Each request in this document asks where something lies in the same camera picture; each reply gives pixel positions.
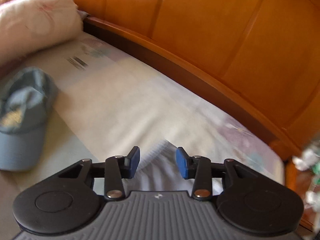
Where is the light grey garment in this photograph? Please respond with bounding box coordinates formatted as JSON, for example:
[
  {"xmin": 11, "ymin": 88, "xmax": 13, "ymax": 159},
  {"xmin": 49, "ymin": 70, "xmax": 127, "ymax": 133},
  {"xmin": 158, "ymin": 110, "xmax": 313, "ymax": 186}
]
[{"xmin": 93, "ymin": 139, "xmax": 226, "ymax": 197}]

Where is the patchwork floral bed sheet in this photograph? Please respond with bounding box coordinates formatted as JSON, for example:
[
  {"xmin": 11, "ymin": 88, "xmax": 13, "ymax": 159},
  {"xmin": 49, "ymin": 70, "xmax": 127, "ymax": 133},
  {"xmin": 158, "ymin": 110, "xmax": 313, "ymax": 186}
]
[{"xmin": 1, "ymin": 33, "xmax": 284, "ymax": 197}]

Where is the blue baseball cap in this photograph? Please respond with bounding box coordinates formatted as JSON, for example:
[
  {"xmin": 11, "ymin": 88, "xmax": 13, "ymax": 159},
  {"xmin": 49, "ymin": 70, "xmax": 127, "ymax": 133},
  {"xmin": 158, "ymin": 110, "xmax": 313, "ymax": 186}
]
[{"xmin": 1, "ymin": 67, "xmax": 57, "ymax": 172}]

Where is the wooden headboard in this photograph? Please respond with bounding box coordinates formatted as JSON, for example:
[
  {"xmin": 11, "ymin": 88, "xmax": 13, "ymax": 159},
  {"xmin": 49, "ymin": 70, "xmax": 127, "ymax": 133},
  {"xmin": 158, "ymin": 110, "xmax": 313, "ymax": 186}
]
[{"xmin": 47, "ymin": 0, "xmax": 320, "ymax": 230}]

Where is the folded pink quilt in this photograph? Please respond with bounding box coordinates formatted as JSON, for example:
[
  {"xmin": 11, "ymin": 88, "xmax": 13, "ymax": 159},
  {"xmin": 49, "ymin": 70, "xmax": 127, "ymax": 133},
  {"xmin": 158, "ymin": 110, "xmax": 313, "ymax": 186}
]
[{"xmin": 1, "ymin": 0, "xmax": 83, "ymax": 66}]

